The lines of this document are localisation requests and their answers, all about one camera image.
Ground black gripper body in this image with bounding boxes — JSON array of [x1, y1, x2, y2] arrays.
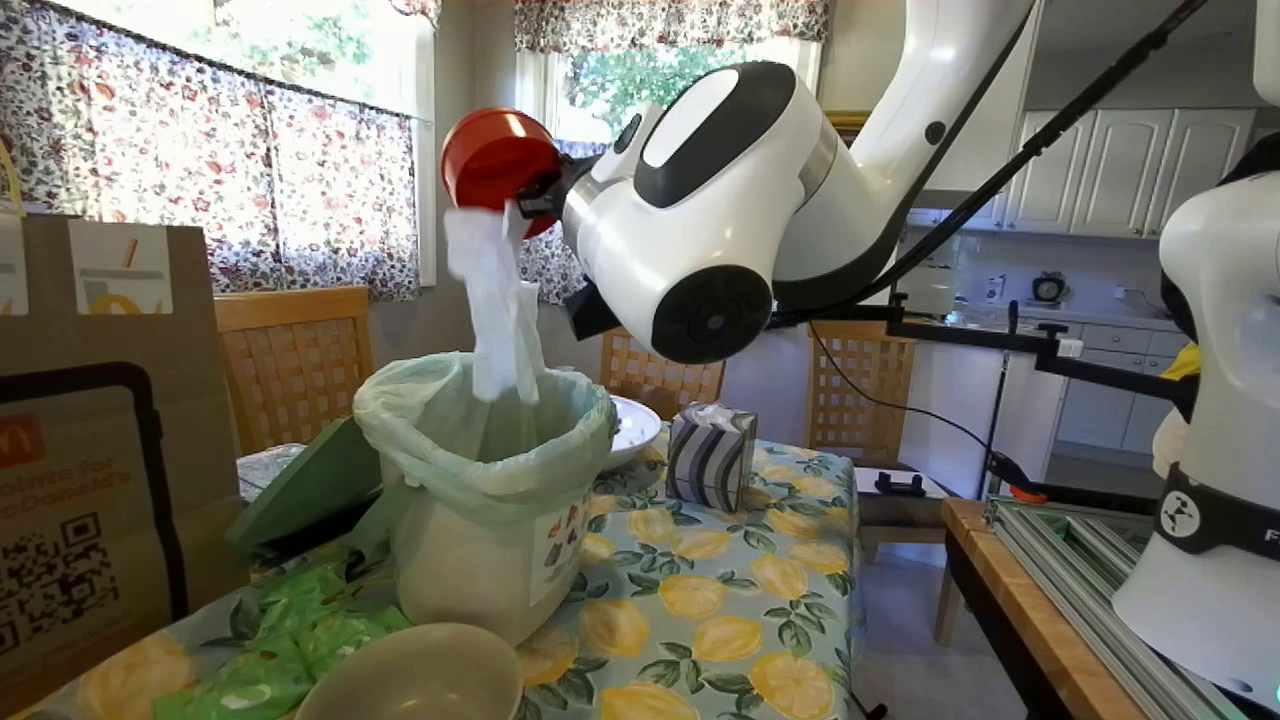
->
[[532, 143, 613, 232]]

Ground red bowl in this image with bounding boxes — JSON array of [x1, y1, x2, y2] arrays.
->
[[437, 105, 572, 243]]

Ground white paper napkin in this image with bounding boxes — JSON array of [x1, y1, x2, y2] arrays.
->
[[440, 194, 553, 408]]

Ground green bin lid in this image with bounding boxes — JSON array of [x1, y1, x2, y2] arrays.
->
[[226, 411, 392, 562]]

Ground floral window curtain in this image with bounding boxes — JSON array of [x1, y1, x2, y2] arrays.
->
[[0, 0, 424, 298], [512, 215, 595, 305]]

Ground floral curtain valance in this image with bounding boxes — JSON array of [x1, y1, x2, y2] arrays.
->
[[512, 0, 833, 61]]

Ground wooden lattice back chair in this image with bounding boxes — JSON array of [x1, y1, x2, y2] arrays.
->
[[592, 326, 731, 425]]

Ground white patterned plate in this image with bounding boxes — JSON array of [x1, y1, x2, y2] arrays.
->
[[595, 386, 668, 479]]

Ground wooden lattice panel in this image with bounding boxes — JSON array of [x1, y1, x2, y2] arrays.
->
[[209, 283, 380, 460]]

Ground grey white striped holder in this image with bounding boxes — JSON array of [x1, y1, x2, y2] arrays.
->
[[665, 400, 764, 514]]

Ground wooden chair with seat cushion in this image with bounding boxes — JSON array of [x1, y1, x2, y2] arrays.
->
[[806, 317, 969, 646]]

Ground brown paper bag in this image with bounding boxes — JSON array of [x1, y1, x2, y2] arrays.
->
[[0, 213, 254, 720]]

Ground lemon print tablecloth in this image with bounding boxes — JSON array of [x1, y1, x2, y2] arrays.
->
[[12, 437, 867, 720]]

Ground black stand pole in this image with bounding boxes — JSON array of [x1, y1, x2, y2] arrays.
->
[[976, 294, 1022, 503]]

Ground beige bowl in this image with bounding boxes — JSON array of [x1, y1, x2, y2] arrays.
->
[[293, 619, 527, 720]]

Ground green plastic bag pack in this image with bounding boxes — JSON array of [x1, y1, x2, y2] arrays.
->
[[148, 555, 414, 720]]

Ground black framed QR sign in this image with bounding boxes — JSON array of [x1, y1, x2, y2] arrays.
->
[[0, 359, 192, 671]]

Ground white kitchen base cabinets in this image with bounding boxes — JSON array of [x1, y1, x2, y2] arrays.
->
[[1052, 317, 1194, 460]]

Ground wooden workbench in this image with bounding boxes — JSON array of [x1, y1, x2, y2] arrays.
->
[[936, 496, 1152, 720]]

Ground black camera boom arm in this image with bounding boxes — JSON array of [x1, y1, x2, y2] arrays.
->
[[764, 298, 1202, 408]]

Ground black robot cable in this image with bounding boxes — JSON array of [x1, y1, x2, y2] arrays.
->
[[798, 0, 1215, 326]]

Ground white kitchen wall cabinets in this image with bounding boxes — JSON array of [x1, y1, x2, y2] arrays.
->
[[997, 106, 1263, 243]]

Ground aluminium mounting rail plate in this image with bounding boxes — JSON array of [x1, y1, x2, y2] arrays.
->
[[990, 492, 1263, 720]]

